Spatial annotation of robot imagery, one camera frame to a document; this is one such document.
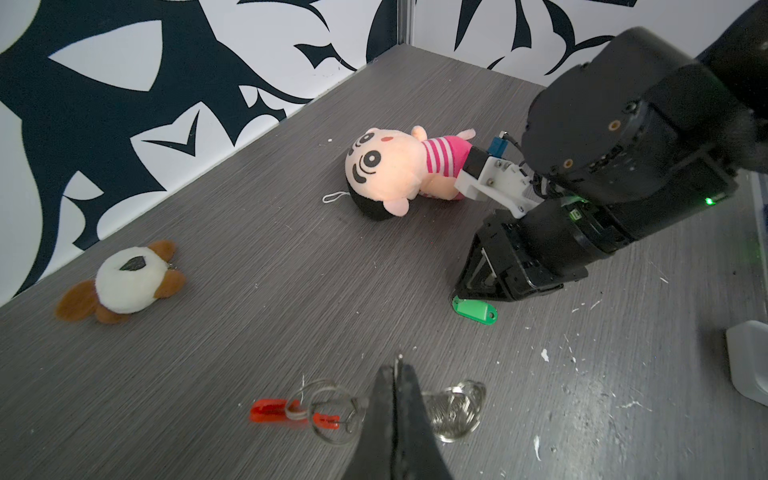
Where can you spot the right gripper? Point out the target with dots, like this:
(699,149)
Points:
(514,259)

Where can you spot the pink plush doll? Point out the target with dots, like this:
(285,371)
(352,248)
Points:
(386,169)

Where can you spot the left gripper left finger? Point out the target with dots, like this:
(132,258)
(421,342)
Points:
(373,456)

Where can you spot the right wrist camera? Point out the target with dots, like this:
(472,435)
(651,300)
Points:
(487,175)

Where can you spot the brown white plush toy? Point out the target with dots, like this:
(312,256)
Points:
(127,282)

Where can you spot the white rectangular box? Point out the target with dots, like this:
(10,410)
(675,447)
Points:
(747,354)

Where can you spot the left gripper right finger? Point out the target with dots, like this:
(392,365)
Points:
(417,455)

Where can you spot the green key tag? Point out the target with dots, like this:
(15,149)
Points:
(475,310)

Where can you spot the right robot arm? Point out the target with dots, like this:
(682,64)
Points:
(615,150)

